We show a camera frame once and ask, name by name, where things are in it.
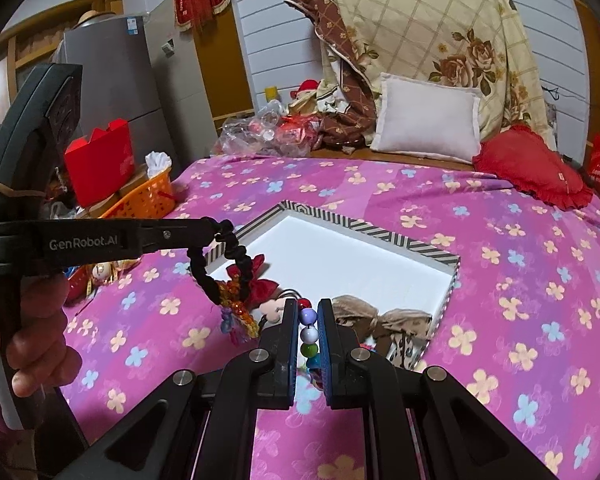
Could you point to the white pillow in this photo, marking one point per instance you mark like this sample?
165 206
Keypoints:
427 117

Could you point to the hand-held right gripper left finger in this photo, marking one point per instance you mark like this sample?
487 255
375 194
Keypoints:
289 355

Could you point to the floral quilt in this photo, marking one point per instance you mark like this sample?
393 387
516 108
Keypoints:
420 25

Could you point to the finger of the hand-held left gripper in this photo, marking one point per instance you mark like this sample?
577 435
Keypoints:
180 234

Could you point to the wooden door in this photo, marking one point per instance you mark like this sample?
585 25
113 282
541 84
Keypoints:
225 70

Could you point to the beige printed ribbon bow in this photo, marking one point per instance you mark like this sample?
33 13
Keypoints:
406 349

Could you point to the white tissue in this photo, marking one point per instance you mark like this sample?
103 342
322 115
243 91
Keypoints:
158 164

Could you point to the red satin bow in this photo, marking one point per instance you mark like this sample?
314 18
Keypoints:
265 285

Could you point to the grey refrigerator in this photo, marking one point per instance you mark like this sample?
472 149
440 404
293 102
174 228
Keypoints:
115 75

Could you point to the tan rubber band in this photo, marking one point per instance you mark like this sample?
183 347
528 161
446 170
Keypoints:
10 189

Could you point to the red ruffled cushion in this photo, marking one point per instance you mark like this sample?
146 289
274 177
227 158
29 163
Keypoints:
530 170

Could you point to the white curved band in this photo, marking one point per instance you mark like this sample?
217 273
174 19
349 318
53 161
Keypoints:
2 392

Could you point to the pink floral blanket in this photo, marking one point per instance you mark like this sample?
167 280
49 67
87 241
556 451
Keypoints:
505 280

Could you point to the white egg ornament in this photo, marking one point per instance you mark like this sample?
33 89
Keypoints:
101 272

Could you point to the striped cardboard box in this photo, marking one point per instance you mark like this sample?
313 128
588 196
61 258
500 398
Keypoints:
360 270

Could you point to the black beaded scrunchie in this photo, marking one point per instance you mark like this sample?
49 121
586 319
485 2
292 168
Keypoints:
202 280

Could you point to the person's left hand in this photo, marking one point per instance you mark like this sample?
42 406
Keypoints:
40 340

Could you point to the clear plastic bag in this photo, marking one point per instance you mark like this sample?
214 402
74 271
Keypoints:
260 132

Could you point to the brown plush bow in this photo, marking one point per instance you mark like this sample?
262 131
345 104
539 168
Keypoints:
362 306

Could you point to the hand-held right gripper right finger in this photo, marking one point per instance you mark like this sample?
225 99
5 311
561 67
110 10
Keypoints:
328 355

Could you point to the straw hat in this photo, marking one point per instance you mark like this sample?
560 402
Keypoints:
94 17

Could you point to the orange plastic basket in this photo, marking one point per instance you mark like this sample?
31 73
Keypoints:
145 200

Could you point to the stuffed toy with red hat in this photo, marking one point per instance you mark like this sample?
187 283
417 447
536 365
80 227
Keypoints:
305 92

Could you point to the red gift bag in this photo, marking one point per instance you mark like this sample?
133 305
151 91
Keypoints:
100 165

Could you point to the yellow bottle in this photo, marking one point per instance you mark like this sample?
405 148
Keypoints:
271 95

